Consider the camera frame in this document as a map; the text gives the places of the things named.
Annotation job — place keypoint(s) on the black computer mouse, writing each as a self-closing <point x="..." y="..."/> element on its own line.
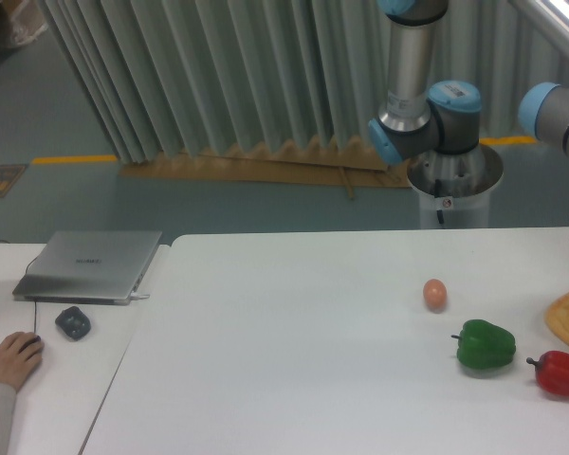
<point x="29" y="343"/>

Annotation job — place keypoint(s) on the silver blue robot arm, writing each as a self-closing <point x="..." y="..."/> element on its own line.
<point x="437" y="128"/>

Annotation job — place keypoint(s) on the person's hand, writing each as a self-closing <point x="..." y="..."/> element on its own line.
<point x="15" y="368"/>

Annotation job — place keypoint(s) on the red bell pepper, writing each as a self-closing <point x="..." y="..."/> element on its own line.
<point x="552" y="372"/>

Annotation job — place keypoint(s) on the green bell pepper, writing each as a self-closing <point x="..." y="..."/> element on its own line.
<point x="482" y="345"/>

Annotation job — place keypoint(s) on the brown egg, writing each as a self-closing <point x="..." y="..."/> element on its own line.
<point x="435" y="295"/>

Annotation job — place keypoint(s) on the brown cardboard sheet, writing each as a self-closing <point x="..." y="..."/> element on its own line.
<point x="355" y="165"/>

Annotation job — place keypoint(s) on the pale green pleated curtain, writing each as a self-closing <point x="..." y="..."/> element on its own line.
<point x="167" y="76"/>

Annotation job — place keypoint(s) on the silver closed laptop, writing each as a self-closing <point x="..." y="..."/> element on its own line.
<point x="89" y="267"/>

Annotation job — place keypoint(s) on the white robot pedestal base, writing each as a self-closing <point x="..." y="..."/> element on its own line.
<point x="454" y="190"/>

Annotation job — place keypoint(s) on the aluminium frame bar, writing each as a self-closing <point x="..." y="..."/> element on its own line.
<point x="550" y="18"/>

